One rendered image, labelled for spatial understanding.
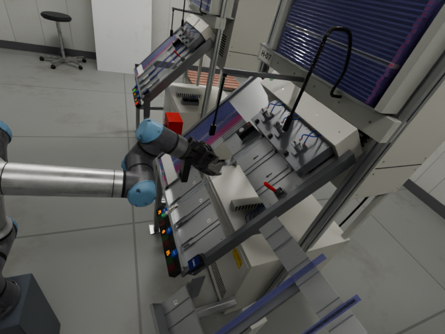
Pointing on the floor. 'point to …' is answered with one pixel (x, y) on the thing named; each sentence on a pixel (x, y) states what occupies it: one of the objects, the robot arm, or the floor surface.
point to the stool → (59, 38)
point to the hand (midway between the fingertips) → (216, 172)
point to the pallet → (213, 79)
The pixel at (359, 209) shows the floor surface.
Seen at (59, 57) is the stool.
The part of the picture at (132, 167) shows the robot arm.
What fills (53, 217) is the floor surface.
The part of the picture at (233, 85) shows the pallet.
